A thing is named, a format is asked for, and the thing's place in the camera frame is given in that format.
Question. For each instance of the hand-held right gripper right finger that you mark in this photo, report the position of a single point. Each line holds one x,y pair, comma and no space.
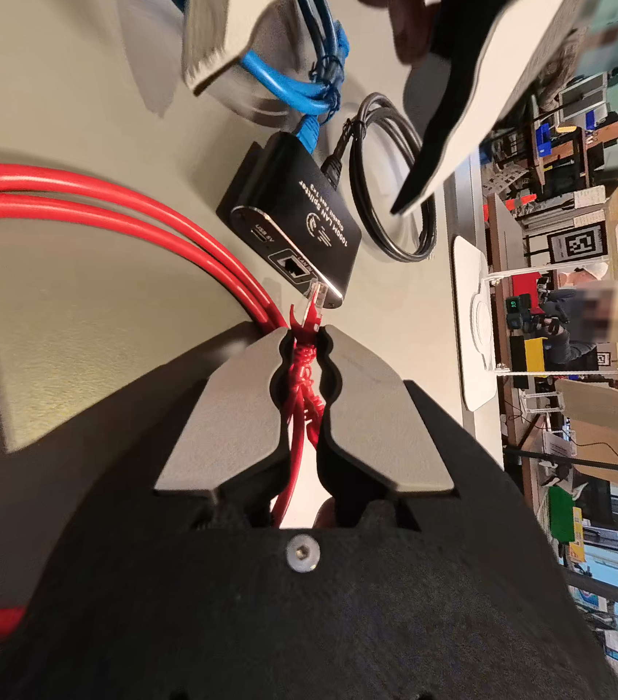
391,432

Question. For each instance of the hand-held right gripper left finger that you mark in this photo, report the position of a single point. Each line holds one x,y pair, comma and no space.
227,432

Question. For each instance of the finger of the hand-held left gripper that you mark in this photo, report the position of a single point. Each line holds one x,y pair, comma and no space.
484,77
227,38

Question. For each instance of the black ethernet adapter hub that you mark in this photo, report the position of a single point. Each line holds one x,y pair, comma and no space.
298,219

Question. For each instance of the person's left hand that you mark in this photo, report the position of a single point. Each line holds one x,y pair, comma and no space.
413,27

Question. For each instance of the small blue bin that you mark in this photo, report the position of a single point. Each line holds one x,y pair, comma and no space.
544,142

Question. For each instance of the instruction sheet on stand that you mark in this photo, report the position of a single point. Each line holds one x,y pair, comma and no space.
473,328

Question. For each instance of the yellow and black boxes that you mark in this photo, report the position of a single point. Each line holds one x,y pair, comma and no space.
528,353

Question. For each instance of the black and white tag board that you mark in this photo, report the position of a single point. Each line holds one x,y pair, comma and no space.
577,243

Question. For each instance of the green box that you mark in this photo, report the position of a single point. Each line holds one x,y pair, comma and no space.
563,525

